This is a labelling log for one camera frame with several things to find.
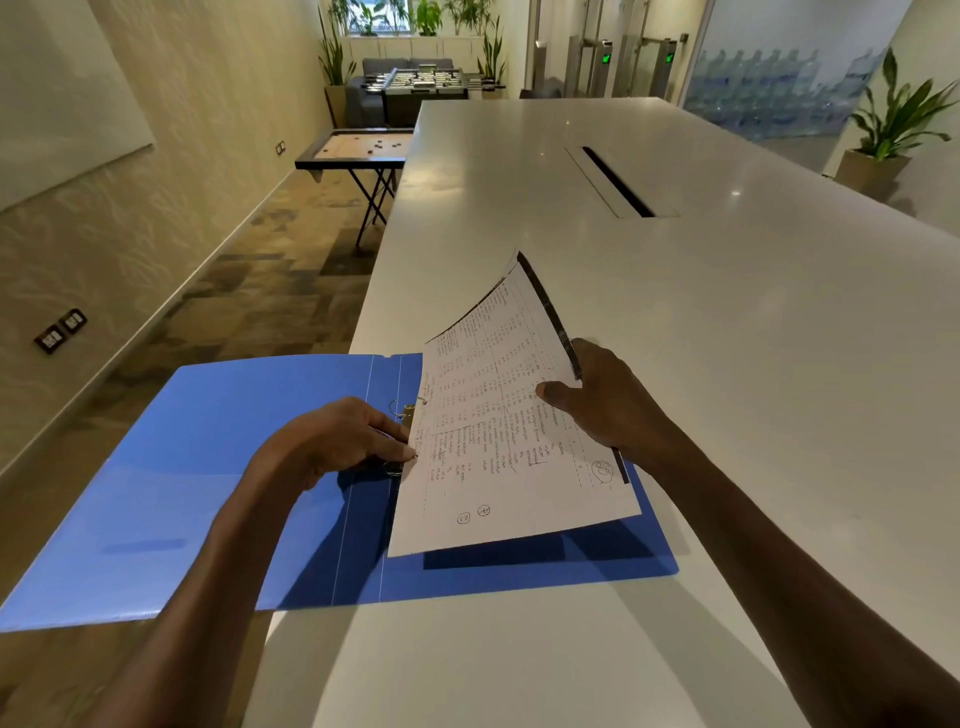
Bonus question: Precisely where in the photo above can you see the large plant in beige planter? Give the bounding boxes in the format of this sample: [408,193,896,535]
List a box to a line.
[833,47,960,205]

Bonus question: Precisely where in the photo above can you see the person's left hand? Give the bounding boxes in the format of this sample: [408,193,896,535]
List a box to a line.
[247,396,419,496]

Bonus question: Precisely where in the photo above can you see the person's right hand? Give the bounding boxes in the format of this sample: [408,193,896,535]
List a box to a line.
[535,338,688,481]

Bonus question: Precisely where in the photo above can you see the black-framed wooden game board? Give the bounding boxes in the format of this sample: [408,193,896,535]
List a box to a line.
[294,128,415,249]

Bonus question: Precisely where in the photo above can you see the snake plant in beige pot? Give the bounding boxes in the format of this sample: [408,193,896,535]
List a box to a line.
[316,7,358,129]
[477,13,509,101]

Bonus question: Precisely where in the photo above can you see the feathery palm plant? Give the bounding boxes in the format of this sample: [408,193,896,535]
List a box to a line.
[443,0,496,35]

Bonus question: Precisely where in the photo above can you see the window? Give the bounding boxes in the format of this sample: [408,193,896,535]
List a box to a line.
[348,0,414,35]

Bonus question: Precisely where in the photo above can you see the foosball table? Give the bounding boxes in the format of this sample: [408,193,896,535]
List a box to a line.
[359,65,508,129]

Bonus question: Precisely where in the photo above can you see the metal turnstile gate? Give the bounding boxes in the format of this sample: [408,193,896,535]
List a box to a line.
[566,33,614,99]
[614,31,680,101]

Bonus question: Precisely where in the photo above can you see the grey sofa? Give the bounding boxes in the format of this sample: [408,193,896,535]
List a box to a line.
[362,57,457,80]

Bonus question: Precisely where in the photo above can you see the person's right forearm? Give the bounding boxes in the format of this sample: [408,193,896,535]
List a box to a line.
[644,438,960,728]

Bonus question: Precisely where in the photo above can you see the blue folder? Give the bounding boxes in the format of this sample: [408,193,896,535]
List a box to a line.
[0,352,680,635]

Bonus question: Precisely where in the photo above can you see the table cable slot cover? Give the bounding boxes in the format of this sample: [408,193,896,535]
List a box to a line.
[563,144,682,221]

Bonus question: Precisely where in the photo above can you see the stack of water bottles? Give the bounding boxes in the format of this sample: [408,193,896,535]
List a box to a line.
[683,46,890,142]

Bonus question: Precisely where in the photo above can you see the person's left forearm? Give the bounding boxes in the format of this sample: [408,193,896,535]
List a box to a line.
[82,464,309,728]

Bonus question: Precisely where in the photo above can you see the white glass wall board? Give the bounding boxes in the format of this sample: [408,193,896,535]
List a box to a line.
[0,0,157,213]

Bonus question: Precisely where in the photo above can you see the printed white paper sheets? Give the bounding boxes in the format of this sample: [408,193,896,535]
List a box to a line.
[387,251,643,559]

